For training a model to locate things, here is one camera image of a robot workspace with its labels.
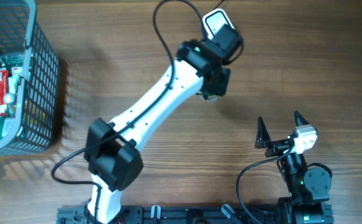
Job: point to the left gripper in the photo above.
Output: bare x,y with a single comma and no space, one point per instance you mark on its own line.
211,82

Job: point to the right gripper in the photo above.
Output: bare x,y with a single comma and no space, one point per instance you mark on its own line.
263,139

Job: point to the mint green wipes pack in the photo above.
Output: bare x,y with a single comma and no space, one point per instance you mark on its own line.
13,83

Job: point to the red stick sachet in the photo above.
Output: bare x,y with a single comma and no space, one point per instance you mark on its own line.
4,75

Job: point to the green lid round container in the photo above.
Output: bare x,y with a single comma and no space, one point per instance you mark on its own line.
207,97

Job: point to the yellow liquid bottle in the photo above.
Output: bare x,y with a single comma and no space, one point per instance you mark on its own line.
10,102

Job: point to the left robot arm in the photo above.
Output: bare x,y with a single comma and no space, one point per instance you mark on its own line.
114,149

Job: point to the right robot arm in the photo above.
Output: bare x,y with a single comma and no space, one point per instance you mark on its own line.
308,184

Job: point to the white barcode scanner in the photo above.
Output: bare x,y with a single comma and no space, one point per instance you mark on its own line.
214,20

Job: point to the grey plastic mesh basket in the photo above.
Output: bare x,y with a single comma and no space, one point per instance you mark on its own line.
37,92

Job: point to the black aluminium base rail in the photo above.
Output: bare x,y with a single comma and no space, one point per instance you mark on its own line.
270,213

